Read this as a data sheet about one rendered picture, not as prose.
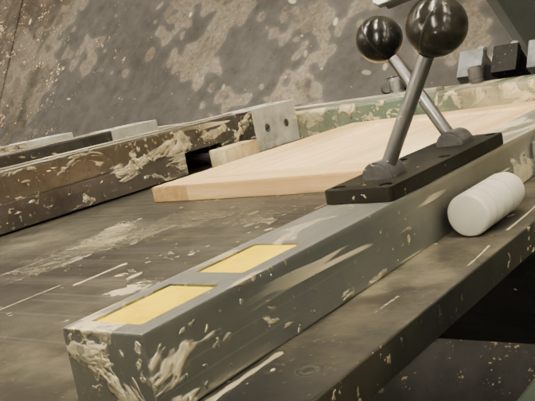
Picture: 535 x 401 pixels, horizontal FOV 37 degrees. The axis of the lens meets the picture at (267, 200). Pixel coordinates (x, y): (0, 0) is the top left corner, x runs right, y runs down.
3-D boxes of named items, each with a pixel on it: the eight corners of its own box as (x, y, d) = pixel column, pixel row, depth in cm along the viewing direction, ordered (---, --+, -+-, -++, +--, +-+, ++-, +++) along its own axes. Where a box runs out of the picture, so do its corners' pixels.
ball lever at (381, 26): (490, 136, 63) (392, 4, 65) (472, 145, 60) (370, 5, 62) (454, 162, 65) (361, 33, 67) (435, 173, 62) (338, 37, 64)
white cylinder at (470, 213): (491, 237, 52) (530, 208, 58) (485, 192, 52) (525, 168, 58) (449, 238, 54) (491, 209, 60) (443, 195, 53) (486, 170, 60)
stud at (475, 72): (487, 82, 126) (485, 63, 125) (482, 83, 124) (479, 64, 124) (472, 83, 127) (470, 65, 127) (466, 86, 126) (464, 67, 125)
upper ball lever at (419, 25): (415, 195, 54) (487, 5, 48) (390, 208, 51) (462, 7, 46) (369, 171, 56) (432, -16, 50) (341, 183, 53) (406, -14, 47)
